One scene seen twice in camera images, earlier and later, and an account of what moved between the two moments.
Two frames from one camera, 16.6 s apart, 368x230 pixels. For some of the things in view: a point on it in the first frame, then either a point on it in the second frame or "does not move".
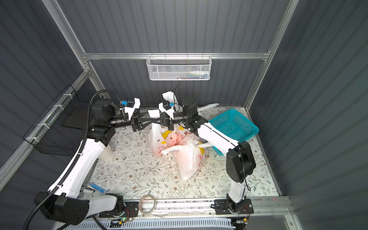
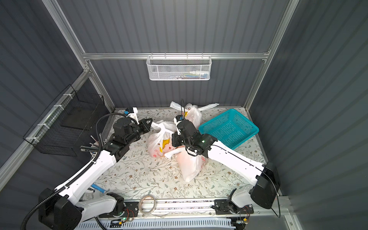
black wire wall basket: (62, 130) does not move
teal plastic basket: (233, 124) does not move
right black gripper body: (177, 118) → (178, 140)
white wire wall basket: (176, 67) does not move
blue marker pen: (98, 188) does not move
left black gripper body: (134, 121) → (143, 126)
